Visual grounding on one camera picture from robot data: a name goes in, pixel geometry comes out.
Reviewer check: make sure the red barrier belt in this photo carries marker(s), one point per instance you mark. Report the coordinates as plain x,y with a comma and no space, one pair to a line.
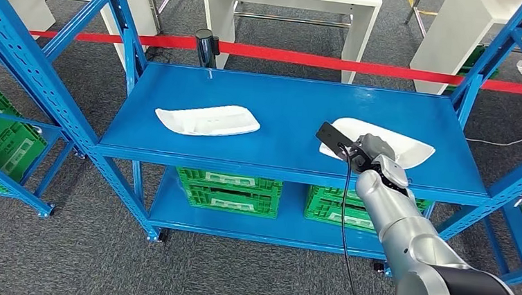
295,57

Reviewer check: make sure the black stanchion post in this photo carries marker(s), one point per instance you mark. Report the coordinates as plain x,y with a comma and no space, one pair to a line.
205,46

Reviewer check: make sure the white curved plastic part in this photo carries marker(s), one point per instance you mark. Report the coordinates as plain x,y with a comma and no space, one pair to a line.
408,145
207,119

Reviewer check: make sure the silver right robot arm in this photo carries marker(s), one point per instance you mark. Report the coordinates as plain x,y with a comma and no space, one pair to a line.
390,210

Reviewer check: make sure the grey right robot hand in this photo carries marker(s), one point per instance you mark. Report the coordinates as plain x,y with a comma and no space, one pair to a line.
378,145

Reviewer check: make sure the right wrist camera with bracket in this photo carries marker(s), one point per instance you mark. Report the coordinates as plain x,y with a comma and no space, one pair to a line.
333,135

